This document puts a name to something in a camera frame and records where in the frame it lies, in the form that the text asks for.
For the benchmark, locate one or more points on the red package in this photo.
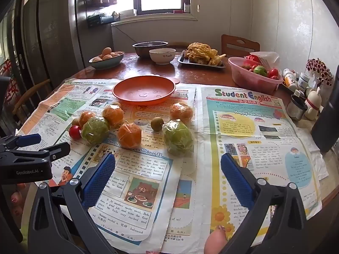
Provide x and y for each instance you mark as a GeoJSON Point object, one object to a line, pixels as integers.
{"type": "Point", "coordinates": [250, 57]}

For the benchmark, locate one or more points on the white medicine bottle orange label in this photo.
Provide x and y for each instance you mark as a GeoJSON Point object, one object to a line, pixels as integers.
{"type": "Point", "coordinates": [292, 82]}
{"type": "Point", "coordinates": [287, 75]}

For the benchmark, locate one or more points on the white rabbit figurine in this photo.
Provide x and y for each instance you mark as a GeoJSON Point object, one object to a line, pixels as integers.
{"type": "Point", "coordinates": [313, 103]}

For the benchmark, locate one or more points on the dark blue box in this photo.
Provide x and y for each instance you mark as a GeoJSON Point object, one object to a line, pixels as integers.
{"type": "Point", "coordinates": [94, 20]}

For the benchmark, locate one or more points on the pile of brown eggs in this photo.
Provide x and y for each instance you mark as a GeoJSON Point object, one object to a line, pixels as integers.
{"type": "Point", "coordinates": [106, 51]}

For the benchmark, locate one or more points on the orange plastic plate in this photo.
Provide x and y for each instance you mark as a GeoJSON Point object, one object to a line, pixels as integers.
{"type": "Point", "coordinates": [144, 90]}

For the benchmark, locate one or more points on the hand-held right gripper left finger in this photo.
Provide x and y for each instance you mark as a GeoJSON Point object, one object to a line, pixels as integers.
{"type": "Point", "coordinates": [99, 180]}

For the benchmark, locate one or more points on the newspaper with cartoon pages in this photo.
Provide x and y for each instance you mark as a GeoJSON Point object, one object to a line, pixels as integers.
{"type": "Point", "coordinates": [53, 116]}

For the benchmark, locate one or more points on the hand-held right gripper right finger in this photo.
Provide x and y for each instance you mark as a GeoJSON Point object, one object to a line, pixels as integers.
{"type": "Point", "coordinates": [235, 180]}

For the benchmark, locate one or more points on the small red box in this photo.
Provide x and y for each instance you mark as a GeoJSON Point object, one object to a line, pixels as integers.
{"type": "Point", "coordinates": [178, 11]}

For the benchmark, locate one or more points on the white bowl with heart print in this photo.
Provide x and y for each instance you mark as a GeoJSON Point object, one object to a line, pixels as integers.
{"type": "Point", "coordinates": [162, 58]}

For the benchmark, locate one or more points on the white medicine bottle blue label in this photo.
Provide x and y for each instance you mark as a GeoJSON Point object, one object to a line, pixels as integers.
{"type": "Point", "coordinates": [304, 81]}

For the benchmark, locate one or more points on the grey refrigerator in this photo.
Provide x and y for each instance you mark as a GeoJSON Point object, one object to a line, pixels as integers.
{"type": "Point", "coordinates": [53, 31]}

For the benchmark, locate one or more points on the white cloth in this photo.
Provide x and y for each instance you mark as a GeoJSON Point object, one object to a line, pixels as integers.
{"type": "Point", "coordinates": [319, 164]}

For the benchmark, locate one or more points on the newspaper with large colourful title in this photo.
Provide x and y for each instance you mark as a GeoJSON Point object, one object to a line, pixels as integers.
{"type": "Point", "coordinates": [238, 127]}

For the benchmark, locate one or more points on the red tomato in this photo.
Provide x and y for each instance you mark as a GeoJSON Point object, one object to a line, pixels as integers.
{"type": "Point", "coordinates": [74, 132]}

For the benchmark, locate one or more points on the person's right hand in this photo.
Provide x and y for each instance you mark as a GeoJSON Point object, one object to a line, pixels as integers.
{"type": "Point", "coordinates": [214, 243]}

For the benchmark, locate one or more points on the pile of fried food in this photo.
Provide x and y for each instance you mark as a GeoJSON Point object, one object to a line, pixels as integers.
{"type": "Point", "coordinates": [202, 53]}

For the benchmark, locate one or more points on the heap of cherry tomatoes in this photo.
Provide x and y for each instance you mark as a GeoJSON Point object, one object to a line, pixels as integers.
{"type": "Point", "coordinates": [274, 72]}

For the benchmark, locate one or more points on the plastic-wrapped green citrus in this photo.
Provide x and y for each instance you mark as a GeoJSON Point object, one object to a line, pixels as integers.
{"type": "Point", "coordinates": [95, 130]}
{"type": "Point", "coordinates": [178, 137]}

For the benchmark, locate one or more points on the red and white flower ornament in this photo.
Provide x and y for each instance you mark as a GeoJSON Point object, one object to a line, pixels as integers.
{"type": "Point", "coordinates": [319, 70]}

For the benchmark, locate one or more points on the red paper door decoration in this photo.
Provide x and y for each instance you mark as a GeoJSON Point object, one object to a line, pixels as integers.
{"type": "Point", "coordinates": [8, 84]}

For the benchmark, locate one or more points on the small white dropper bottle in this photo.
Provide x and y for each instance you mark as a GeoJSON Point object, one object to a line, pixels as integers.
{"type": "Point", "coordinates": [297, 93]}

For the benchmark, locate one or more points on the teal ceramic bowl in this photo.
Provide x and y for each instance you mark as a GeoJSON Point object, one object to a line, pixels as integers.
{"type": "Point", "coordinates": [111, 63]}

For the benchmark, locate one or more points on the pink plastic basin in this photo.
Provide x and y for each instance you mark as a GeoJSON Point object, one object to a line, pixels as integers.
{"type": "Point", "coordinates": [246, 80]}

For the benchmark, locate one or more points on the stainless steel cup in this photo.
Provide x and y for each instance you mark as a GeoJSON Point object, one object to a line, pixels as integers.
{"type": "Point", "coordinates": [295, 109]}

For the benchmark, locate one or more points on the plastic-wrapped orange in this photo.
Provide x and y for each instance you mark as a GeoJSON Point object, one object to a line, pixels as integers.
{"type": "Point", "coordinates": [181, 111]}
{"type": "Point", "coordinates": [129, 135]}
{"type": "Point", "coordinates": [86, 117]}
{"type": "Point", "coordinates": [114, 115]}

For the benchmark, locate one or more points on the wooden slat-back chair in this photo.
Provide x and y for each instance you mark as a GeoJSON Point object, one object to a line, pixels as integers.
{"type": "Point", "coordinates": [227, 42]}

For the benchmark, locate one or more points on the stainless steel bowl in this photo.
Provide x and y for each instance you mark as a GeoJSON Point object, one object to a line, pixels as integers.
{"type": "Point", "coordinates": [143, 50]}

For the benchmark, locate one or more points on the large green tomato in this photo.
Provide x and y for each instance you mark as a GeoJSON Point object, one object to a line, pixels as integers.
{"type": "Point", "coordinates": [260, 70]}

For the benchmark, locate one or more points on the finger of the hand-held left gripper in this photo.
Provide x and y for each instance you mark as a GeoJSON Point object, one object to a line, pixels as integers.
{"type": "Point", "coordinates": [29, 139]}
{"type": "Point", "coordinates": [59, 150]}

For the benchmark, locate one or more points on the white window sill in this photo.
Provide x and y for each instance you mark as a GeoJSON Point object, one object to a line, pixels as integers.
{"type": "Point", "coordinates": [159, 19]}

